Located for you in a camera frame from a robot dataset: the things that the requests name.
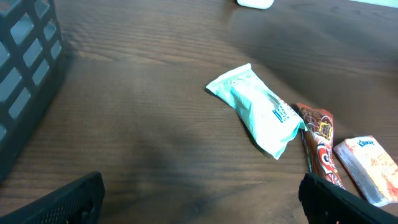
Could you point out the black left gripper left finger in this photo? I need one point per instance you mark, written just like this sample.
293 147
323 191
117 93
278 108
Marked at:
78 202

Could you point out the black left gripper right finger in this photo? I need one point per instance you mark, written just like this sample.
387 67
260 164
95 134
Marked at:
324 202

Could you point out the orange tissue pack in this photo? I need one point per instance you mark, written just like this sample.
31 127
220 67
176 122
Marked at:
371 167

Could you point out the red chocolate bar wrapper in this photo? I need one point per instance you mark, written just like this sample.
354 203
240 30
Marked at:
318 143

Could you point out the light teal wipes packet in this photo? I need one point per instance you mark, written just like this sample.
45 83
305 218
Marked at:
270 120

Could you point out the white barcode scanner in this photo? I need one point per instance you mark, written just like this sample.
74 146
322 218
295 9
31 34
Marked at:
256 4

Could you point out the grey plastic lattice basket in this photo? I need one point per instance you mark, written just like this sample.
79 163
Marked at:
31 71

